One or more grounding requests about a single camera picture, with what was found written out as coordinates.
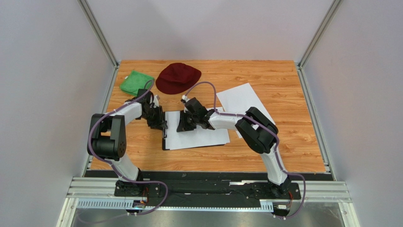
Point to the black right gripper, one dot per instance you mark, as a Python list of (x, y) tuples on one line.
[(187, 119)]

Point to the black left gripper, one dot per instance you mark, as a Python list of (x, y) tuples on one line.
[(160, 122)]

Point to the black clipboard folder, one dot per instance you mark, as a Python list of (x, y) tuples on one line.
[(164, 144)]

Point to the white paper sheet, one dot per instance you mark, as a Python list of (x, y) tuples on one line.
[(198, 135), (239, 99)]

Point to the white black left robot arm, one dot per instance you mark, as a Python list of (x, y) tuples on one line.
[(107, 138)]

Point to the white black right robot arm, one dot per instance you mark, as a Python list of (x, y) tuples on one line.
[(259, 133)]

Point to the green folded cloth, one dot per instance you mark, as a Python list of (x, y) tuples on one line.
[(135, 81)]

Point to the dark red cap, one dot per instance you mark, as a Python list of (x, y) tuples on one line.
[(177, 78)]

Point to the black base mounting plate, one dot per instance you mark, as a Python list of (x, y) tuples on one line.
[(206, 189)]

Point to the aluminium frame rail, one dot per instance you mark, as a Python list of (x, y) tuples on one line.
[(99, 198)]

